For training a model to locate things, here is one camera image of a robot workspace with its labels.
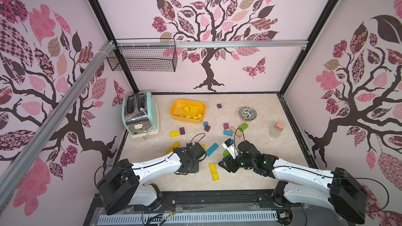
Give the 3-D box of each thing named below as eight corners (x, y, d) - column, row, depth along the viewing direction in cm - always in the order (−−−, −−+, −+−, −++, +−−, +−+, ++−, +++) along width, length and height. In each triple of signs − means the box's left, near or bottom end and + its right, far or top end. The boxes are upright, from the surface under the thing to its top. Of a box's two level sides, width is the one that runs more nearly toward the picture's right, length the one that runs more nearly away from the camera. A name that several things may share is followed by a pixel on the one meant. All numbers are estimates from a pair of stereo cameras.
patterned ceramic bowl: (239, 121, 106) (240, 117, 103) (237, 111, 112) (239, 106, 108) (255, 121, 106) (257, 117, 103) (253, 111, 112) (254, 106, 109)
